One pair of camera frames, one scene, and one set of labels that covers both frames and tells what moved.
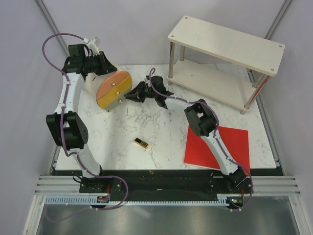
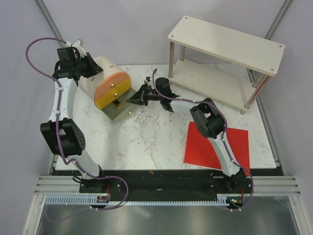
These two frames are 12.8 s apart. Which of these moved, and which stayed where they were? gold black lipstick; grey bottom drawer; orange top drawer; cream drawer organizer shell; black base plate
Moved: gold black lipstick; grey bottom drawer
Stayed: orange top drawer; black base plate; cream drawer organizer shell
